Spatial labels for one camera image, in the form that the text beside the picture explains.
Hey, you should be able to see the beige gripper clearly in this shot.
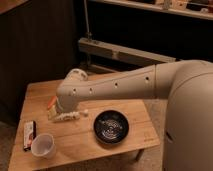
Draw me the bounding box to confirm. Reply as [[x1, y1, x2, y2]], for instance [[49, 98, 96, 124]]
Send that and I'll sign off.
[[47, 96, 89, 122]]

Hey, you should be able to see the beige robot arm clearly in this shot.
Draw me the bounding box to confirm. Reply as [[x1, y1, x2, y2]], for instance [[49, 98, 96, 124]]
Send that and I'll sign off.
[[48, 60, 213, 171]]

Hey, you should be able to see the black ceramic bowl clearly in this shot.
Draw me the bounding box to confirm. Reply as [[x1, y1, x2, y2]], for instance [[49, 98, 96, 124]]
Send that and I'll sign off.
[[93, 110, 129, 144]]

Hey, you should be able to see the wooden table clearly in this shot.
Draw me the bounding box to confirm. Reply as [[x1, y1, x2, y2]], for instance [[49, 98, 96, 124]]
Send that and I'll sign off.
[[8, 80, 160, 171]]

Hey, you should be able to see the metal pole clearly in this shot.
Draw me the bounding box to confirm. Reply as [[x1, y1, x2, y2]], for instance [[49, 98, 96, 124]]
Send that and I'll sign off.
[[83, 0, 92, 41]]

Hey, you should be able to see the grey metal shelf rail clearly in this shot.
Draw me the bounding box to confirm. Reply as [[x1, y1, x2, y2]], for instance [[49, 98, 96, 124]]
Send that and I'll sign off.
[[78, 38, 176, 66]]

